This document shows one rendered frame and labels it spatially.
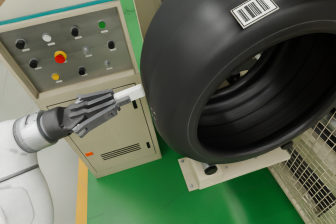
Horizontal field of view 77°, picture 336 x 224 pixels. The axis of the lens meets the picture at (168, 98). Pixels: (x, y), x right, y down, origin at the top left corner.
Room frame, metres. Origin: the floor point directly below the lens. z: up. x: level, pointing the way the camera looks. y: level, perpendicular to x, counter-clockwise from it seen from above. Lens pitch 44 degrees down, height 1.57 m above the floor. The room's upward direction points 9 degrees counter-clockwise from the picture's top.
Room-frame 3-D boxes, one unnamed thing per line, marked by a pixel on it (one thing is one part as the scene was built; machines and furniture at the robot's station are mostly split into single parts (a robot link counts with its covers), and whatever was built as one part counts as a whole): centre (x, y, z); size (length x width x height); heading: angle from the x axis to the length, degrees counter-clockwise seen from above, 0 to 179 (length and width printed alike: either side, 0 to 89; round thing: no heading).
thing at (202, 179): (0.49, -0.07, 0.83); 0.36 x 0.09 x 0.06; 9
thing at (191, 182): (0.76, -0.15, 0.01); 0.27 x 0.27 x 0.02; 9
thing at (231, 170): (0.51, -0.21, 0.80); 0.37 x 0.36 x 0.02; 99
